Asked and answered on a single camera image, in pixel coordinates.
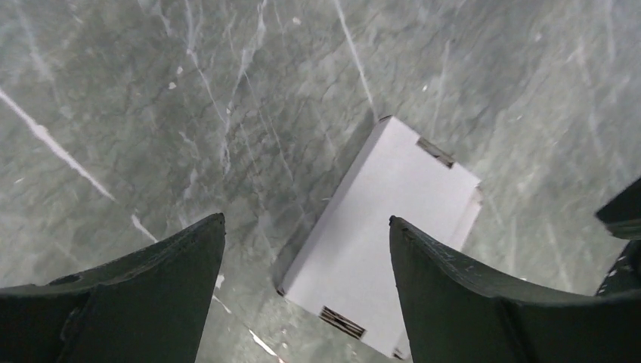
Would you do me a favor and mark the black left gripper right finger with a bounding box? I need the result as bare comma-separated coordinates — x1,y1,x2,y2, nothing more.
389,216,640,362

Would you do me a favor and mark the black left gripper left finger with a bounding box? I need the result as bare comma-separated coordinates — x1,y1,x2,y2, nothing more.
1,213,225,362

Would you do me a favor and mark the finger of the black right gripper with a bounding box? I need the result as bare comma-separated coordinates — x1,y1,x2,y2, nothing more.
596,240,640,296
596,179,640,240

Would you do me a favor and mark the white cardboard box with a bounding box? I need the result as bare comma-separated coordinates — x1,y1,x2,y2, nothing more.
277,116,483,360

